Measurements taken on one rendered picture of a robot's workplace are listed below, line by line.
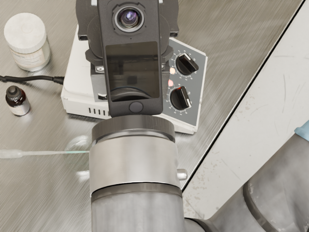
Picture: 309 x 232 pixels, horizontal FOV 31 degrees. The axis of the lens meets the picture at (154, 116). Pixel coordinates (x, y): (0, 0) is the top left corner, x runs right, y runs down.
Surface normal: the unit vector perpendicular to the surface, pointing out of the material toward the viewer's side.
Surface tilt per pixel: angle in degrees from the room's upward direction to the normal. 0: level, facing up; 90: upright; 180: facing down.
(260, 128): 0
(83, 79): 0
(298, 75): 0
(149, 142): 18
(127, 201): 13
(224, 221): 57
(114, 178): 28
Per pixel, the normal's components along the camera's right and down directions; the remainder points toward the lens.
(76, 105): -0.16, 0.92
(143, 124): 0.25, -0.37
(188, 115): 0.54, -0.22
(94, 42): 0.04, -0.37
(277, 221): -0.50, 0.12
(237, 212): -0.78, -0.30
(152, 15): 0.10, 0.59
